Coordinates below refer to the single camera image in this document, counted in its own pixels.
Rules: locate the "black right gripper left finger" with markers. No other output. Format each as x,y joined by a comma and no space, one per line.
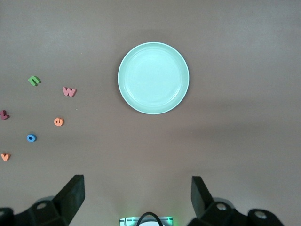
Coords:
58,207

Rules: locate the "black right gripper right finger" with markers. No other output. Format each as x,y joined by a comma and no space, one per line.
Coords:
211,212

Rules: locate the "orange letter e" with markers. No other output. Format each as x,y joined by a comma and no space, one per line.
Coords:
57,122

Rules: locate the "orange letter v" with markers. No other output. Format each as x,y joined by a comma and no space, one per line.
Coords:
5,156

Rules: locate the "blue letter o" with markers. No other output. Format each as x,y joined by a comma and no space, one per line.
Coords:
28,138

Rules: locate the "red letter a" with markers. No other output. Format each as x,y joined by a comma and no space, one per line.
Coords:
4,115

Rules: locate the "pink letter w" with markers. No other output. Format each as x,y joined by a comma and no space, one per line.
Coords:
69,91

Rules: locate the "green letter n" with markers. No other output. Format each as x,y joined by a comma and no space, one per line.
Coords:
33,80

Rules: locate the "green plate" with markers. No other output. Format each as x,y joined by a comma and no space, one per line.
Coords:
153,78

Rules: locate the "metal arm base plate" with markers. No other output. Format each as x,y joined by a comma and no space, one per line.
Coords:
127,221

